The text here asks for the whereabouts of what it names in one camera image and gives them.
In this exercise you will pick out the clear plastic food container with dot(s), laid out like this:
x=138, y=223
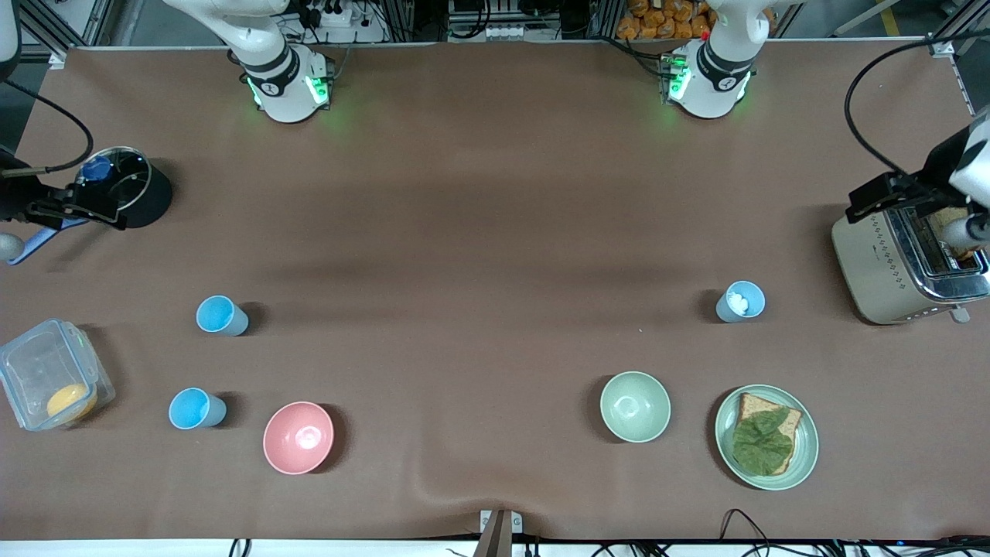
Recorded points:
x=35, y=371

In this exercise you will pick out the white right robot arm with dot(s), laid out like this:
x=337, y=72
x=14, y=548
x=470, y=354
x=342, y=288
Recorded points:
x=282, y=93

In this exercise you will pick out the metal table clamp bracket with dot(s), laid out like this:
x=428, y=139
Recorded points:
x=500, y=530

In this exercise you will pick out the beige and steel toaster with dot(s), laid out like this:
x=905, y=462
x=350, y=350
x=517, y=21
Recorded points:
x=874, y=263

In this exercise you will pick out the glass lid blue knob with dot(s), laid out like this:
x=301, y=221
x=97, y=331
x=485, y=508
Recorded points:
x=124, y=186

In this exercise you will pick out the light green plate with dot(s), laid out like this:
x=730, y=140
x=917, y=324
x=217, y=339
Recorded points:
x=804, y=449

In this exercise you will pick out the brown table mat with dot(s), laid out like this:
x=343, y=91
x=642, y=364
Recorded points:
x=479, y=232

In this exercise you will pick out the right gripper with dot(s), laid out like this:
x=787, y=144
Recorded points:
x=12, y=203

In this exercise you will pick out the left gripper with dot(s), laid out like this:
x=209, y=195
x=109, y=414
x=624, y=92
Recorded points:
x=938, y=169

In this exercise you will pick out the brown bread slice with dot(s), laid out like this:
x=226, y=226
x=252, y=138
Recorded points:
x=754, y=404

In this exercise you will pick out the blue plastic cup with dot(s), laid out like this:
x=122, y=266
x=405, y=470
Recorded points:
x=220, y=316
x=193, y=408

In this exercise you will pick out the green lettuce leaf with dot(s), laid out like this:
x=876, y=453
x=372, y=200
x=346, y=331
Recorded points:
x=762, y=445

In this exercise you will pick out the pile of orange buns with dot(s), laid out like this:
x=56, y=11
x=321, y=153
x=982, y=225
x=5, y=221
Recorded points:
x=665, y=19

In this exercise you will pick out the orange round food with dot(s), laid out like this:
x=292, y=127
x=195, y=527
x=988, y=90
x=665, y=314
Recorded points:
x=69, y=401

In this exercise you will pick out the brown toast slice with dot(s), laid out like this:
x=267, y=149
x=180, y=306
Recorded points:
x=947, y=228

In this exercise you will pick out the white terminal block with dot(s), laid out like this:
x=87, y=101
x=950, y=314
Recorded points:
x=509, y=31

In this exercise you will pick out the white crumpled item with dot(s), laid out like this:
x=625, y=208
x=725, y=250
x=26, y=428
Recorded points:
x=739, y=303

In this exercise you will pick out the pink bowl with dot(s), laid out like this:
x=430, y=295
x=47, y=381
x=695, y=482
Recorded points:
x=298, y=437

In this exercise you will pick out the light green bowl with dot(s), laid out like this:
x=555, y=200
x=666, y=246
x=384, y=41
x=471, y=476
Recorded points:
x=634, y=406

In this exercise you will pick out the blue cup with white item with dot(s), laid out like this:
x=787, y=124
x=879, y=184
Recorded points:
x=727, y=308

